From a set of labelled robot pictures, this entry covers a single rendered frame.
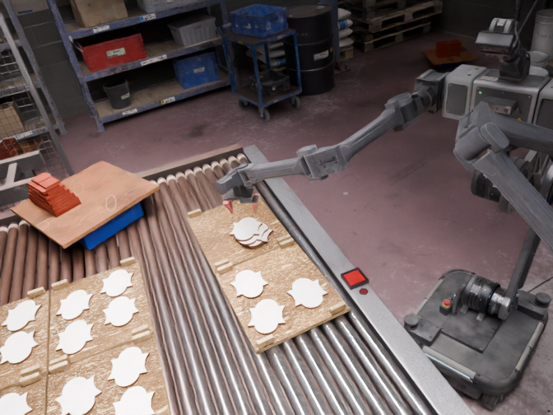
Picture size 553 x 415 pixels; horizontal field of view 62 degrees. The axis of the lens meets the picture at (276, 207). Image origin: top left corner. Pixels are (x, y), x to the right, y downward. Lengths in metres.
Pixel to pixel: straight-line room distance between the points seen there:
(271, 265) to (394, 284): 1.35
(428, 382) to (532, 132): 0.74
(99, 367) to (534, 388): 1.99
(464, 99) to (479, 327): 1.21
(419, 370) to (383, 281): 1.56
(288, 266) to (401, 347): 0.52
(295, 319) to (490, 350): 1.14
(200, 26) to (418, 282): 4.05
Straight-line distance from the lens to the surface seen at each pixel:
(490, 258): 3.24
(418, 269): 3.09
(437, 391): 1.46
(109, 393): 1.59
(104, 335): 1.75
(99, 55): 5.60
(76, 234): 2.09
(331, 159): 1.38
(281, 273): 1.74
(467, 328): 2.47
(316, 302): 1.61
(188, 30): 5.80
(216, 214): 2.09
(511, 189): 1.18
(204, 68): 5.97
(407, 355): 1.52
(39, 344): 1.85
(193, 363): 1.57
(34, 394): 1.71
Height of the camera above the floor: 2.14
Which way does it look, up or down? 36 degrees down
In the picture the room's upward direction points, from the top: 9 degrees counter-clockwise
